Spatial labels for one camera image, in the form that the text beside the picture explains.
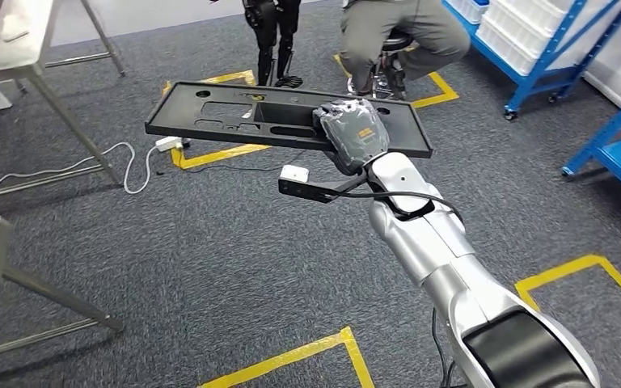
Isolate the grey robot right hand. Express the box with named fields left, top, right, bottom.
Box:
left=311, top=98, right=391, bottom=175

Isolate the black plastic mounting plate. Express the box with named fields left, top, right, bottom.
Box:
left=144, top=81, right=433, bottom=159

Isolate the chrome wheeled stool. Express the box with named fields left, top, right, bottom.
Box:
left=344, top=27, right=414, bottom=102

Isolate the yellow floor tape square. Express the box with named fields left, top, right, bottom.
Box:
left=513, top=254, right=621, bottom=323
left=333, top=53, right=460, bottom=109
left=197, top=327, right=377, bottom=388
left=163, top=70, right=275, bottom=171

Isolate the person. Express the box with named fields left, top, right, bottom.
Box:
left=340, top=0, right=472, bottom=98

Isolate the white plastic crate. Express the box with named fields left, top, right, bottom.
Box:
left=495, top=0, right=577, bottom=36
left=475, top=21, right=544, bottom=77
left=483, top=2, right=564, bottom=57
left=444, top=0, right=491, bottom=25

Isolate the white power strip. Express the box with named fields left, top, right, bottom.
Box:
left=154, top=136, right=184, bottom=153

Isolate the stainless steel table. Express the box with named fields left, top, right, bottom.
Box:
left=0, top=0, right=127, bottom=205

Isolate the wrist camera with black bracket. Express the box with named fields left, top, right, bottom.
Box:
left=278, top=164, right=368, bottom=205

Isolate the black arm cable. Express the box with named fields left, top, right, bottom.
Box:
left=337, top=190, right=464, bottom=223

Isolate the black hanging cable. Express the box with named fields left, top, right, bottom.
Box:
left=430, top=307, right=470, bottom=388

